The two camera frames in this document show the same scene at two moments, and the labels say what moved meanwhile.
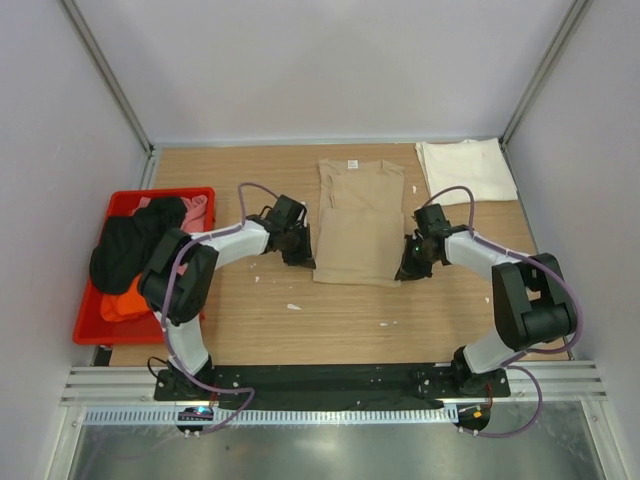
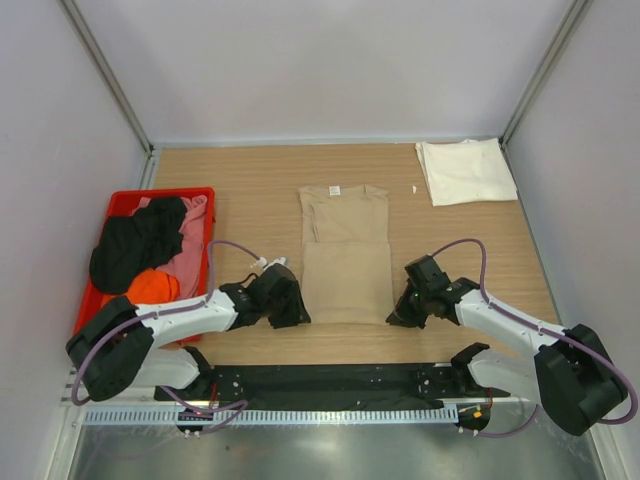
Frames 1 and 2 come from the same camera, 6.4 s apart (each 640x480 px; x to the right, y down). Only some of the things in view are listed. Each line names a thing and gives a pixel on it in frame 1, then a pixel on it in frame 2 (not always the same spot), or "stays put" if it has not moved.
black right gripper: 409,270 -> 401,313
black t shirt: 127,243 stays put
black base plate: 331,386 stays put
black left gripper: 303,258 -> 296,313
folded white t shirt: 477,164 stays put
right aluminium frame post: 577,13 stays put
